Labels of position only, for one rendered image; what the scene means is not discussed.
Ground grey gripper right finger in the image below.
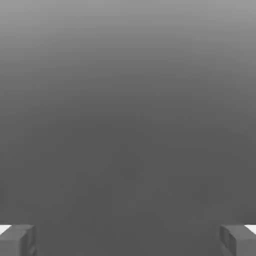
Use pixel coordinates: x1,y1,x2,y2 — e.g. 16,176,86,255
219,224,256,256

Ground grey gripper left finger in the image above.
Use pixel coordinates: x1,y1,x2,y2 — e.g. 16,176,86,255
0,224,38,256

